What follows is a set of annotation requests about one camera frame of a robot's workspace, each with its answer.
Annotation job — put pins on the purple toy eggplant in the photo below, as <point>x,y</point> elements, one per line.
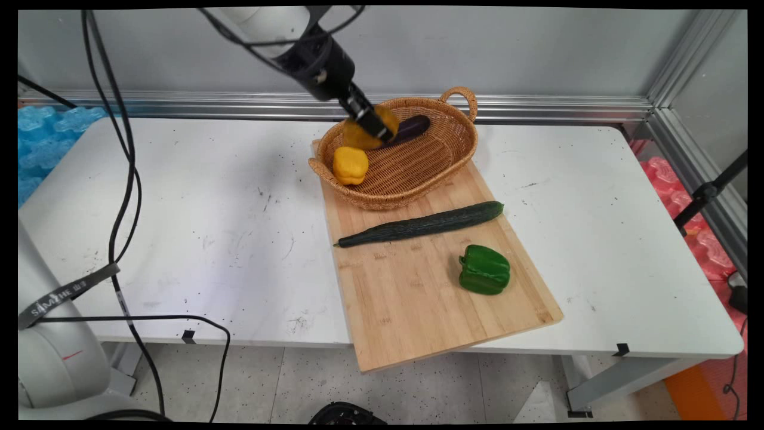
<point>413,126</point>

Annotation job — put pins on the red foam sheet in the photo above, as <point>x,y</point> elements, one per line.
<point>698,239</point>

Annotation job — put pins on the black round floor object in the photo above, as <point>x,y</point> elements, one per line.
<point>346,413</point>

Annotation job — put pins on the blue foam sheet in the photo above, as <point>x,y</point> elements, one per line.
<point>45,140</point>

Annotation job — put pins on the bamboo cutting board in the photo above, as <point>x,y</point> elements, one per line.
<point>430,298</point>

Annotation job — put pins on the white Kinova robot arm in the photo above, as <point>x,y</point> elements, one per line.
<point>54,358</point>

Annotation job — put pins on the woven wicker basket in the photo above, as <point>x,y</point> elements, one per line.
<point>418,173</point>

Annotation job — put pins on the grey metal table leg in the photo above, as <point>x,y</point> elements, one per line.
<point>621,382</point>

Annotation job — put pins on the angled aluminium frame rail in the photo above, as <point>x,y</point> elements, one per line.
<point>698,155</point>

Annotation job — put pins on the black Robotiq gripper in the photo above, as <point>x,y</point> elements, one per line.
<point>322,65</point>

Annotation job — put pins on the black tripod stand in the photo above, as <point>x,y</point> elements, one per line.
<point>707,192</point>

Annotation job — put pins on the black tripod foot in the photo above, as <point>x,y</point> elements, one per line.
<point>739,294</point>

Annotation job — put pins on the horizontal aluminium frame rail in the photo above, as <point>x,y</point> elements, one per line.
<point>537,107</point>

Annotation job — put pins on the yellow toy bell pepper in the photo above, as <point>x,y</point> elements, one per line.
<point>350,165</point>

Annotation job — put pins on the dark green toy cucumber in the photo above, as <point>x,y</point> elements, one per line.
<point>424,224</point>

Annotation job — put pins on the orange-brown toy potato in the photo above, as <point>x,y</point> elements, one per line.
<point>356,137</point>

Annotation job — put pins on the black tape piece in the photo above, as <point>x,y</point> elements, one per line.
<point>622,350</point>
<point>188,336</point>

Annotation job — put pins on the green toy bell pepper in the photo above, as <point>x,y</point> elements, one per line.
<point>484,270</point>

